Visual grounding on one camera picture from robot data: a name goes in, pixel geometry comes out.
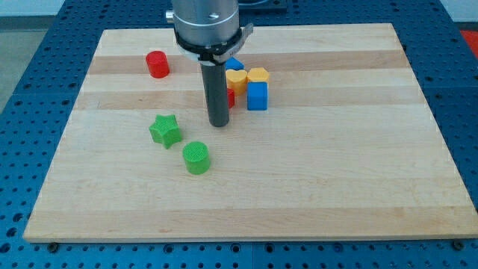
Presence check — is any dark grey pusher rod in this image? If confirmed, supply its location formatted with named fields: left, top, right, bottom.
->
left=201, top=64, right=229, bottom=127

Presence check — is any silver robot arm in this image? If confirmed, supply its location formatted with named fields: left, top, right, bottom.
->
left=165, top=0, right=253, bottom=127

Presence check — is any green star block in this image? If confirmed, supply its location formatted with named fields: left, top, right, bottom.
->
left=149, top=114, right=182, bottom=149

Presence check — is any red block behind rod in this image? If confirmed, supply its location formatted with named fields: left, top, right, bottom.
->
left=227, top=88, right=235, bottom=108

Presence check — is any yellow heart block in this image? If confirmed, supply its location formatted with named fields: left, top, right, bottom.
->
left=226, top=69, right=248, bottom=96

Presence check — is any blue block behind rod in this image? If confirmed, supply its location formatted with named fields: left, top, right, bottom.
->
left=226, top=58, right=244, bottom=70

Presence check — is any yellow hexagon block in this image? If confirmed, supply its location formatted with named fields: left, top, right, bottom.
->
left=247, top=67, right=270, bottom=83

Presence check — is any blue cube block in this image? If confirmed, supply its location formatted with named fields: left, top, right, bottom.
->
left=246, top=81, right=268, bottom=111

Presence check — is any red cylinder block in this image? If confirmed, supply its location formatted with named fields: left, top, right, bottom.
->
left=146, top=51, right=170, bottom=78

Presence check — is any green cylinder block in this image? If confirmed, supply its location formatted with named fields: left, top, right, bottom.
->
left=182, top=141, right=211, bottom=175

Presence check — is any wooden board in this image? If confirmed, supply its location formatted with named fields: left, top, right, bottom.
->
left=23, top=23, right=477, bottom=243

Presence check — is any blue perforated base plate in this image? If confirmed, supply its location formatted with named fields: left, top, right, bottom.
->
left=1, top=0, right=477, bottom=268

